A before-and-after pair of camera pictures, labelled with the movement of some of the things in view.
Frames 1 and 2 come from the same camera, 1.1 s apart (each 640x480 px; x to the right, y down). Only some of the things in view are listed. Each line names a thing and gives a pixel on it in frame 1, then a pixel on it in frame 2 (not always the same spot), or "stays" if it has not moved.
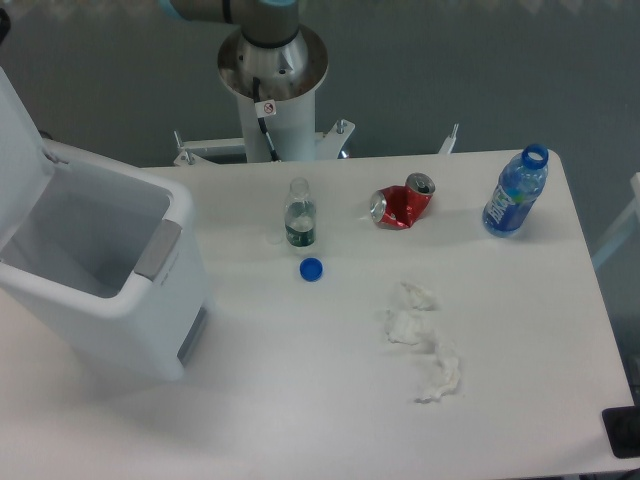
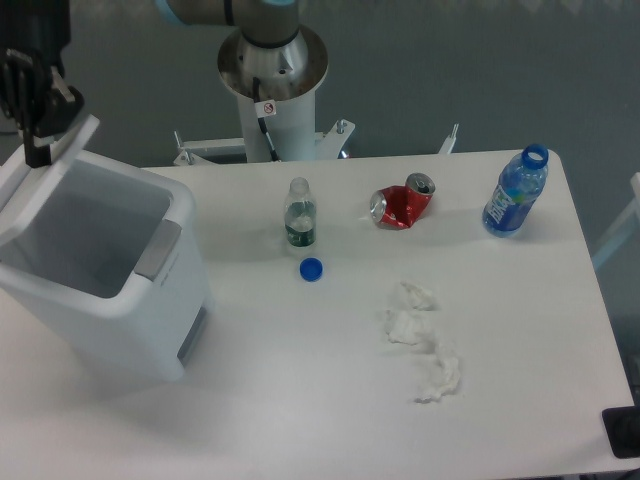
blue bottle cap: (311, 269) stays
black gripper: (5, 25) -> (39, 104)
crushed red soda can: (401, 206) stays
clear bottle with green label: (300, 215) stays
